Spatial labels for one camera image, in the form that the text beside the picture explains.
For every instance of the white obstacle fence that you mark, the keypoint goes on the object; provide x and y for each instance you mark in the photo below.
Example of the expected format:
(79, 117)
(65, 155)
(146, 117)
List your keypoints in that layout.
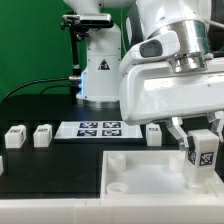
(118, 210)

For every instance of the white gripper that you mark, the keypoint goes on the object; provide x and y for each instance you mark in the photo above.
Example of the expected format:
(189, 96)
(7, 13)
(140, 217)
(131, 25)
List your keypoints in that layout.
(152, 92)

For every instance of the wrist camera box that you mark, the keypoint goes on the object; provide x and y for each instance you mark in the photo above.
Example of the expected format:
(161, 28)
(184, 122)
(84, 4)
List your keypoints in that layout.
(155, 49)

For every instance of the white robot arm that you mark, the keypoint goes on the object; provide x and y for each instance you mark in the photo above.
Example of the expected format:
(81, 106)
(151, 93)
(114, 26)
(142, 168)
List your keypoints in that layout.
(136, 21)

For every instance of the white square tabletop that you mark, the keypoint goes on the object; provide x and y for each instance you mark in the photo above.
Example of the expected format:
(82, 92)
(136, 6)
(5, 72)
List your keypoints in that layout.
(145, 174)

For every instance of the white part left edge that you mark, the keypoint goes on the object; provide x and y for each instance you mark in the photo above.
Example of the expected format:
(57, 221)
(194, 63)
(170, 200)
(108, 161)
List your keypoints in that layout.
(1, 166)

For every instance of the white tag sheet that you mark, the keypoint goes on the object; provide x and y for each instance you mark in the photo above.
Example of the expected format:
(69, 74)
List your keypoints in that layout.
(97, 130)

